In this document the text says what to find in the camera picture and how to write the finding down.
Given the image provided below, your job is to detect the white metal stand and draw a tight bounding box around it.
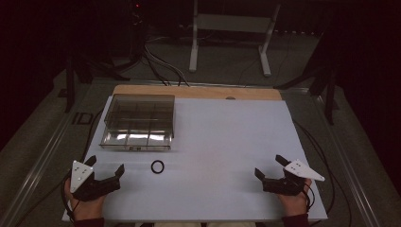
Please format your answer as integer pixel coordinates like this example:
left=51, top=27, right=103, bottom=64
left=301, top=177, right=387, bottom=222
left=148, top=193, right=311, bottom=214
left=188, top=0, right=282, bottom=78

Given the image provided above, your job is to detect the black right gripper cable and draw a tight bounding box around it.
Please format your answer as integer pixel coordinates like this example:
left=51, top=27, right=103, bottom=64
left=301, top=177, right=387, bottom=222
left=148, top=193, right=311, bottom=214
left=292, top=120, right=354, bottom=227

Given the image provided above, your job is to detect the person's right hand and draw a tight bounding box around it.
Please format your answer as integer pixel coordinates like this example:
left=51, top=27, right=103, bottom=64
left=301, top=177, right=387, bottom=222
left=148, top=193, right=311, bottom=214
left=276, top=177, right=314, bottom=218

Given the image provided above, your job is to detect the person's left hand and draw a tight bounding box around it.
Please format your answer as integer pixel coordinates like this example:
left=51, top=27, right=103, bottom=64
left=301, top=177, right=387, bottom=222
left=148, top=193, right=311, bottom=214
left=63, top=178, right=108, bottom=222

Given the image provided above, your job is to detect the dark equipment stand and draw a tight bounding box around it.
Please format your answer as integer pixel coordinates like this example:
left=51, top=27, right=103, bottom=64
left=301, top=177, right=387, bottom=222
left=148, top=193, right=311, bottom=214
left=107, top=0, right=149, bottom=69

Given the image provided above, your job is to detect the black tripod stand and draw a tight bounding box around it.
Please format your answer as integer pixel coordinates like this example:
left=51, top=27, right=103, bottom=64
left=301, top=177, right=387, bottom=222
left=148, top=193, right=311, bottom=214
left=63, top=56, right=131, bottom=114
left=273, top=34, right=340, bottom=126

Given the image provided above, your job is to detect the bundle of floor cables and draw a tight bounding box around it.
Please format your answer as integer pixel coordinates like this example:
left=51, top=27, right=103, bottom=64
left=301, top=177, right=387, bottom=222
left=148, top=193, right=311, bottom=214
left=143, top=44, right=191, bottom=88

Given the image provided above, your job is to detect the clear plastic compartment box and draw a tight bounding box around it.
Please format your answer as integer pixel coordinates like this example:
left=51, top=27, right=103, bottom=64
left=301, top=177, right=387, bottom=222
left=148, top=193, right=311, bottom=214
left=99, top=93, right=176, bottom=152

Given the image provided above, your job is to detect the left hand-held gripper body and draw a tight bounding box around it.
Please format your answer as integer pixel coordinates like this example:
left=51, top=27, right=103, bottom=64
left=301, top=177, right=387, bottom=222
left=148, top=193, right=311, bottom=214
left=69, top=160, right=122, bottom=202

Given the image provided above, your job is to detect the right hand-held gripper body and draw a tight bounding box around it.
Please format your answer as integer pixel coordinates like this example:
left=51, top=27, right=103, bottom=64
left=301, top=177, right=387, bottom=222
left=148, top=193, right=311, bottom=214
left=262, top=158, right=326, bottom=197

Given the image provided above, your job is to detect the black rubber ring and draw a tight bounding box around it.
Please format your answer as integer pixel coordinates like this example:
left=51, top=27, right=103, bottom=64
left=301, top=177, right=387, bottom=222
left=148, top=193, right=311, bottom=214
left=149, top=159, right=166, bottom=175

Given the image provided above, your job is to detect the white table mat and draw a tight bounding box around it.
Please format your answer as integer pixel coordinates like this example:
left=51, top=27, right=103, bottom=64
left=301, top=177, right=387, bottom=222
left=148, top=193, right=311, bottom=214
left=61, top=96, right=329, bottom=223

